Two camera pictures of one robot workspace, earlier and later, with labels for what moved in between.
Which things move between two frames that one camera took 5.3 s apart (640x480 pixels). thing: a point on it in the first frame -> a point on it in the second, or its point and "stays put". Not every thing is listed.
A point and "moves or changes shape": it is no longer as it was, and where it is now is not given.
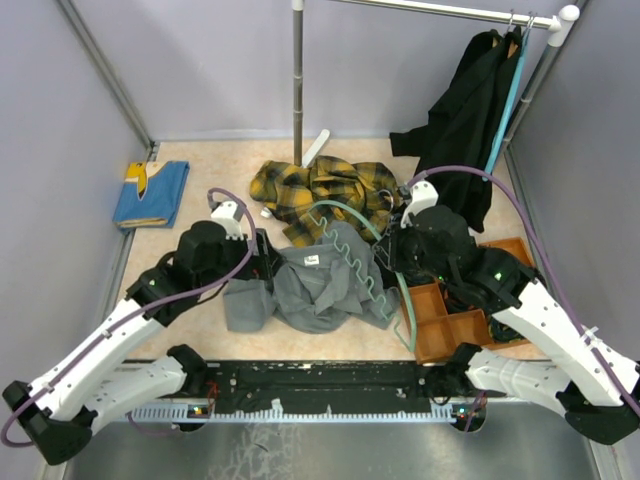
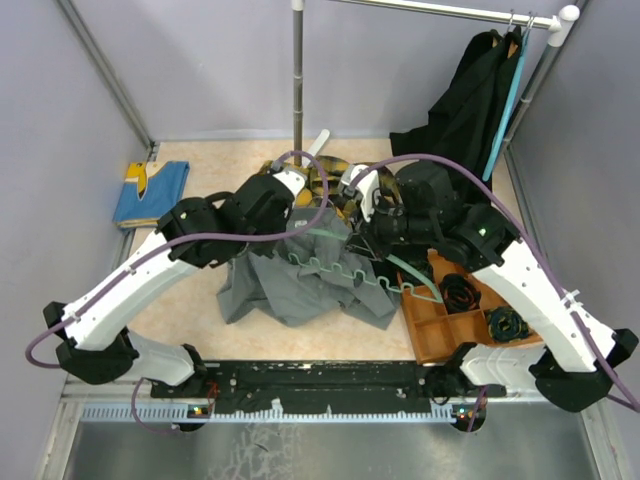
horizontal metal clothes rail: x=553 y=22 stays put
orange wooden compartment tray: x=439 y=333 stays put
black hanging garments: x=464 y=121 stays put
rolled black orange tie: x=456 y=302 stays put
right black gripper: x=396 y=233 -> x=365 y=239
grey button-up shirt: x=316 y=287 moves or changes shape
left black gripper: x=265 y=265 -> x=282 y=222
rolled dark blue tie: x=503 y=333 stays put
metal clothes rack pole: x=298 y=60 stays put
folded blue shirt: x=150 y=194 stays put
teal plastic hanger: x=356 y=269 moves or changes shape
